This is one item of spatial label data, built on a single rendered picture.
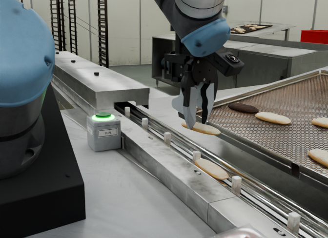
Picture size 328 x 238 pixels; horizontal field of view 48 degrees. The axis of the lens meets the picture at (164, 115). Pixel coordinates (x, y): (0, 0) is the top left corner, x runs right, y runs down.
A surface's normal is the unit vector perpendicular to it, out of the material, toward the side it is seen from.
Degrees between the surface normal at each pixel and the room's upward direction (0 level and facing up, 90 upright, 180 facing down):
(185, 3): 130
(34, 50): 52
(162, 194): 0
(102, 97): 90
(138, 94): 90
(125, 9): 90
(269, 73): 90
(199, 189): 0
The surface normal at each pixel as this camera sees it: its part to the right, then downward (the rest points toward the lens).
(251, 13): -0.90, 0.10
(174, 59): -0.72, 0.18
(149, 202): 0.01, -0.97
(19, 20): 0.46, -0.42
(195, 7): -0.28, 0.88
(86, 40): 0.44, 0.24
